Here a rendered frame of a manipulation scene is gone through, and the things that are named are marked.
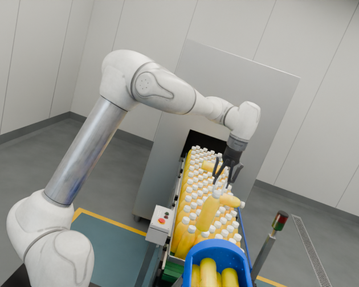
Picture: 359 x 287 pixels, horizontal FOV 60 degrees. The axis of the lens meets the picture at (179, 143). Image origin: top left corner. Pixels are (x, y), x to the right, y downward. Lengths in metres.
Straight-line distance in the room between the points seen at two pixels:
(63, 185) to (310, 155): 5.03
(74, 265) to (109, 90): 0.51
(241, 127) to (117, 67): 0.61
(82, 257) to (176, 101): 0.52
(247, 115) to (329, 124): 4.39
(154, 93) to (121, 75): 0.16
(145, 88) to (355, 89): 5.04
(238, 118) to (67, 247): 0.83
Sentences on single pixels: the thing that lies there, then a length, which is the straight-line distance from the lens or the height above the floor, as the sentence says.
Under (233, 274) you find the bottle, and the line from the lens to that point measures 1.44.
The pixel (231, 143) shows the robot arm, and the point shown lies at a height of 1.62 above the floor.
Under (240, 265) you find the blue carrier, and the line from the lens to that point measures 1.51.
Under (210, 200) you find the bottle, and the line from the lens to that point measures 1.48.
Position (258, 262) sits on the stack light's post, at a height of 0.92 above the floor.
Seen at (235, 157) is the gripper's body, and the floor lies 1.57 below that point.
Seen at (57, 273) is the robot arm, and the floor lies 1.28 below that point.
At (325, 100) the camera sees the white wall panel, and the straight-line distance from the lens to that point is 5.59.
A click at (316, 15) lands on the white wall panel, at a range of 5.51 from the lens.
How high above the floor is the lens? 1.96
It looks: 17 degrees down
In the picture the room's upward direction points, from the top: 19 degrees clockwise
